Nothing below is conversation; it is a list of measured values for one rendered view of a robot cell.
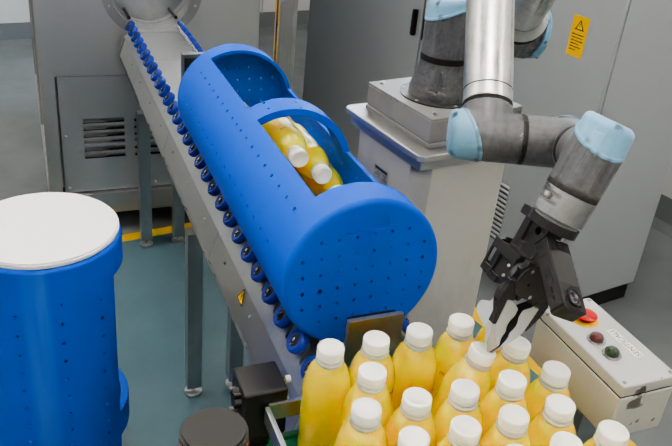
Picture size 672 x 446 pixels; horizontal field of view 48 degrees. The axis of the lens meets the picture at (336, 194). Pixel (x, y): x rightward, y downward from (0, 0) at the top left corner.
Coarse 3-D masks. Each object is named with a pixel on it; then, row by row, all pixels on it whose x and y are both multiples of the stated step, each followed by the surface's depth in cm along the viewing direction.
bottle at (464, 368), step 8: (464, 360) 110; (456, 368) 109; (464, 368) 109; (472, 368) 108; (480, 368) 108; (488, 368) 108; (448, 376) 110; (456, 376) 109; (464, 376) 108; (472, 376) 108; (480, 376) 108; (488, 376) 109; (440, 384) 112; (448, 384) 109; (480, 384) 108; (488, 384) 109; (440, 392) 111; (448, 392) 109; (480, 392) 108; (432, 400) 113; (440, 400) 110; (480, 400) 108; (432, 408) 112
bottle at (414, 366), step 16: (400, 352) 112; (416, 352) 111; (432, 352) 112; (400, 368) 112; (416, 368) 111; (432, 368) 112; (400, 384) 113; (416, 384) 112; (432, 384) 114; (400, 400) 114
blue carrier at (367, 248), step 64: (192, 64) 187; (256, 64) 194; (192, 128) 177; (256, 128) 148; (320, 128) 176; (256, 192) 135; (384, 192) 123; (256, 256) 136; (320, 256) 121; (384, 256) 126; (320, 320) 127
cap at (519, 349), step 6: (510, 342) 110; (516, 342) 111; (522, 342) 111; (528, 342) 111; (504, 348) 111; (510, 348) 110; (516, 348) 109; (522, 348) 109; (528, 348) 110; (510, 354) 110; (516, 354) 109; (522, 354) 109; (528, 354) 110
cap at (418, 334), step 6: (414, 324) 113; (420, 324) 113; (426, 324) 113; (408, 330) 111; (414, 330) 111; (420, 330) 111; (426, 330) 112; (432, 330) 112; (408, 336) 111; (414, 336) 110; (420, 336) 110; (426, 336) 110; (408, 342) 111; (414, 342) 110; (420, 342) 110; (426, 342) 110
